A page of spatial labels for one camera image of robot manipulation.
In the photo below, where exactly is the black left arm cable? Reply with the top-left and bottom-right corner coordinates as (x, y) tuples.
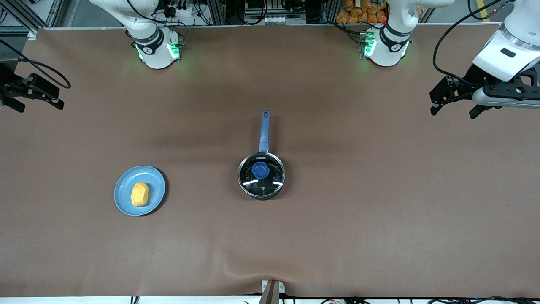
(432, 0), (518, 87)

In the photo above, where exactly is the blue round plate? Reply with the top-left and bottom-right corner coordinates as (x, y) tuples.
(113, 165), (166, 217)

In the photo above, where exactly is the metal bracket with post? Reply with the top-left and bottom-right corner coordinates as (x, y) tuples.
(261, 280), (286, 304)

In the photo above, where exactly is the pile of orange items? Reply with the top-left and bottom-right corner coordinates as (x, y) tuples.
(336, 0), (388, 24)

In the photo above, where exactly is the aluminium frame profile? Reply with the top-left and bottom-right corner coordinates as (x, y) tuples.
(0, 0), (64, 34)

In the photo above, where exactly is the black pot with blue handle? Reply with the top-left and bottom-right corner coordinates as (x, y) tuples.
(238, 110), (286, 201)

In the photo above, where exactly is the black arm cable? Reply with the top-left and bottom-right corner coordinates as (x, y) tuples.
(0, 38), (71, 89)
(432, 0), (518, 87)

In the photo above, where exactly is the white power strip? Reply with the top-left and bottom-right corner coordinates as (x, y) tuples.
(162, 0), (199, 19)

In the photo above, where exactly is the yellow potato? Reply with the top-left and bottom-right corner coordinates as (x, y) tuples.
(131, 182), (149, 207)

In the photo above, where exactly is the grey equipment box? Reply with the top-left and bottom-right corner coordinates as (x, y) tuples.
(244, 0), (309, 26)

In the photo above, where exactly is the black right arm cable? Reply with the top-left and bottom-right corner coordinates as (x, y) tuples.
(0, 38), (71, 89)

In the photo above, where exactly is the brown table mat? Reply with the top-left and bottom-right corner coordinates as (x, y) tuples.
(0, 23), (540, 298)

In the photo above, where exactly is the glass lid with blue knob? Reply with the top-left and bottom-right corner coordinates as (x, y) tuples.
(238, 152), (286, 198)

